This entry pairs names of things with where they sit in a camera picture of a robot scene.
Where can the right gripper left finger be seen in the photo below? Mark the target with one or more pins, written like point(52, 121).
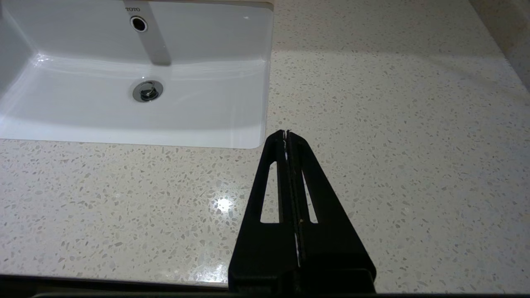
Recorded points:
point(252, 256)

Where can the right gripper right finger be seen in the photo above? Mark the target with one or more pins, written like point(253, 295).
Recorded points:
point(339, 256)

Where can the chrome drain plug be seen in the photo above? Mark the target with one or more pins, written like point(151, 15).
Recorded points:
point(148, 91)

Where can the white sink basin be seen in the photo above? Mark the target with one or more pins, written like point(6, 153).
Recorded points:
point(83, 111)

